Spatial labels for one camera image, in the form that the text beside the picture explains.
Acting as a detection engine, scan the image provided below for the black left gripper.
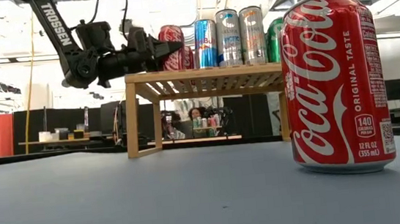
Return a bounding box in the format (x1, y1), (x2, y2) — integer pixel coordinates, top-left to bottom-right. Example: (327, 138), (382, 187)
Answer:
(123, 21), (187, 75)

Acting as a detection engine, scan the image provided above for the small silver blue can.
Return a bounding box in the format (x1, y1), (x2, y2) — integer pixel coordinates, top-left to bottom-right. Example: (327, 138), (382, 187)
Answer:
(190, 17), (221, 70)

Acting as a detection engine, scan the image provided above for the white Celsius can blue band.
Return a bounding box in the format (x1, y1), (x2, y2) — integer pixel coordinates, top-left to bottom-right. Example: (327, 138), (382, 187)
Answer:
(214, 7), (245, 67)

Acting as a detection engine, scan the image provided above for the white Celsius can yellow band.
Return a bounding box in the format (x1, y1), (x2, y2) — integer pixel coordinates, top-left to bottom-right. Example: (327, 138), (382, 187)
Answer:
(237, 4), (269, 66)

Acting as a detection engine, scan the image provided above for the green Sprite can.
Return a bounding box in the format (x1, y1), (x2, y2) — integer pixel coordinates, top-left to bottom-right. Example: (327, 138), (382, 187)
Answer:
(263, 16), (289, 64)

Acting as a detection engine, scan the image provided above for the wooden slatted shelf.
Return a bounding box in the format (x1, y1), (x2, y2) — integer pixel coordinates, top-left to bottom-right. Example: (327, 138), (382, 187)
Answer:
(119, 59), (292, 160)

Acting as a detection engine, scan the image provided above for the person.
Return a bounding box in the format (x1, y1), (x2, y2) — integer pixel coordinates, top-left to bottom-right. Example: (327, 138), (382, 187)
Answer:
(183, 105), (208, 131)

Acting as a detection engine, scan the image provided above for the light wooden workstation table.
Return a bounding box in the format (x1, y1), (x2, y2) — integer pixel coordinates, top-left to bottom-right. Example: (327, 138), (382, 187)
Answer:
(147, 132), (243, 149)

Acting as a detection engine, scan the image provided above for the black partition panel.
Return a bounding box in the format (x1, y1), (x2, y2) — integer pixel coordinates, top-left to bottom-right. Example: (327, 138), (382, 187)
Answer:
(220, 92), (274, 142)
(10, 100), (130, 156)

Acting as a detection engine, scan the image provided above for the black box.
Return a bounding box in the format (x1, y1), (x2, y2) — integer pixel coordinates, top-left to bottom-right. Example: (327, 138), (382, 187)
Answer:
(53, 127), (71, 141)

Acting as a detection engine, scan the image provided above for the wooden workbench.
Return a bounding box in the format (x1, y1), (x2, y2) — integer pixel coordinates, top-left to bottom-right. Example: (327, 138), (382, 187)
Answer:
(18, 132), (116, 156)

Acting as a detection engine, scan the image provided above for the white box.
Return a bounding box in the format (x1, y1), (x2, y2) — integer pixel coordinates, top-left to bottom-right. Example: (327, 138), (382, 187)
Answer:
(38, 130), (52, 143)

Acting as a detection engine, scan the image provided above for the blue-grey table mat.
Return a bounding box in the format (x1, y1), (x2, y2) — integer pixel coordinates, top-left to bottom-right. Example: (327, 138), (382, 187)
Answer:
(0, 122), (400, 224)

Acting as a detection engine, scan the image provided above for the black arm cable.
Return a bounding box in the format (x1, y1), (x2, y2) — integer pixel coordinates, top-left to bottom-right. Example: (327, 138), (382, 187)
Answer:
(66, 0), (134, 48)

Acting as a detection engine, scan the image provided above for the yellow cable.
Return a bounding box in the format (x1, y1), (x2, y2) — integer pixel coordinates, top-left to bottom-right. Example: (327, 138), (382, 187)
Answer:
(11, 10), (49, 155)

